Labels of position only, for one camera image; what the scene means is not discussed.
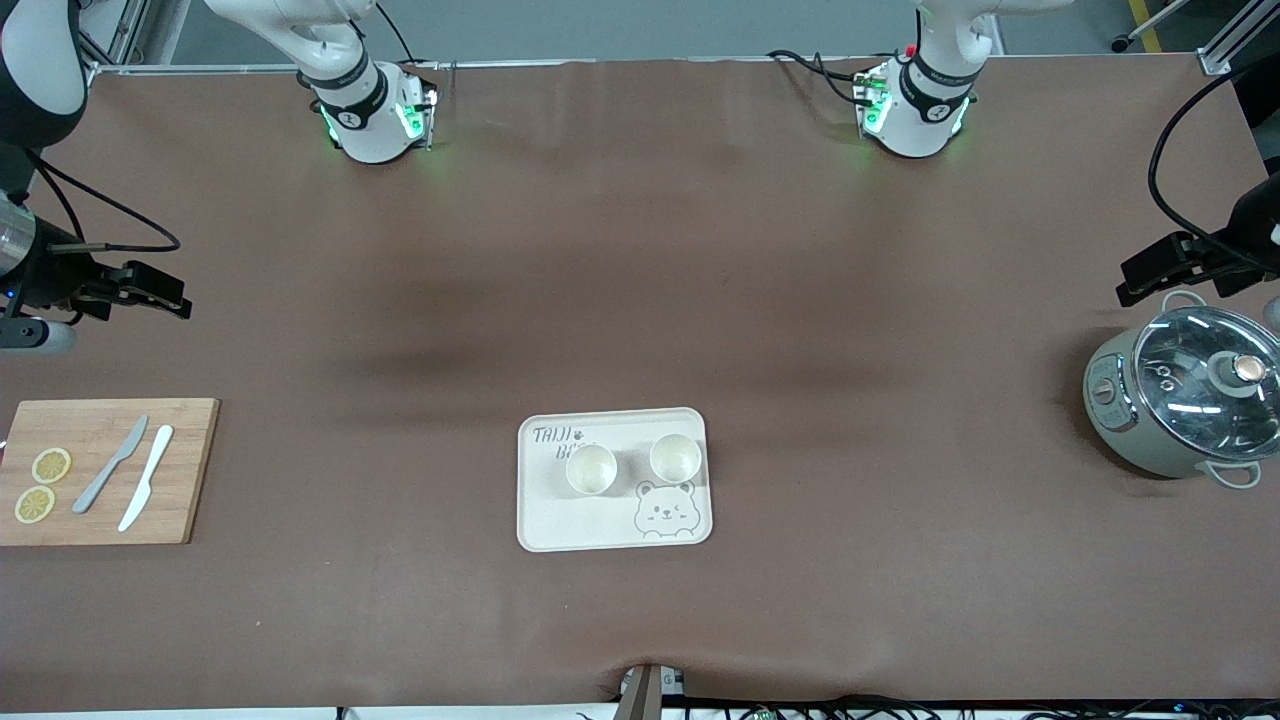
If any white IKEA cup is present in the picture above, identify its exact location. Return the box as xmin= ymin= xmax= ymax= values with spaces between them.
xmin=565 ymin=443 xmax=618 ymax=496
xmin=649 ymin=433 xmax=703 ymax=486

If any glass pot lid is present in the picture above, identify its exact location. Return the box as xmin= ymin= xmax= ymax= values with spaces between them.
xmin=1135 ymin=305 xmax=1280 ymax=463

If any grey electric cooking pot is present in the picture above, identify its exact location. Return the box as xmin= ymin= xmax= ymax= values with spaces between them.
xmin=1083 ymin=290 xmax=1280 ymax=489

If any wooden cutting board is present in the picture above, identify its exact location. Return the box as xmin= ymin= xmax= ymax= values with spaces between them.
xmin=0 ymin=398 xmax=221 ymax=547

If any white plastic knife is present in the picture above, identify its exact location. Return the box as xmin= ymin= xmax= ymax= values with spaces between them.
xmin=118 ymin=425 xmax=175 ymax=533

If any grey plastic knife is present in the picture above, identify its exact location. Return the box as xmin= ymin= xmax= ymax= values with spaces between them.
xmin=72 ymin=415 xmax=150 ymax=515

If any brown table cover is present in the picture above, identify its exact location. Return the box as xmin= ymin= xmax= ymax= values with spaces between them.
xmin=0 ymin=55 xmax=1280 ymax=713

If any beige bear print tray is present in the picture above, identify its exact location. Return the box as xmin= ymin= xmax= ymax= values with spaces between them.
xmin=517 ymin=407 xmax=714 ymax=553

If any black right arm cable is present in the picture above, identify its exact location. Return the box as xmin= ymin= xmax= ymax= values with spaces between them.
xmin=25 ymin=150 xmax=182 ymax=254

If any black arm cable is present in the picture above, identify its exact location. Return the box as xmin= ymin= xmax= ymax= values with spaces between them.
xmin=25 ymin=150 xmax=182 ymax=254
xmin=1148 ymin=60 xmax=1280 ymax=273

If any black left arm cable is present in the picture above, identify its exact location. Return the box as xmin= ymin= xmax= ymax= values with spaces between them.
xmin=1148 ymin=60 xmax=1280 ymax=273

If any black base cable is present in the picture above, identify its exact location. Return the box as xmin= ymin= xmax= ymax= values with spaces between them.
xmin=767 ymin=48 xmax=881 ymax=106
xmin=375 ymin=0 xmax=418 ymax=67

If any metal table edge bracket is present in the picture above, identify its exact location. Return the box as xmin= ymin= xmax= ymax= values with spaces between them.
xmin=618 ymin=662 xmax=687 ymax=720

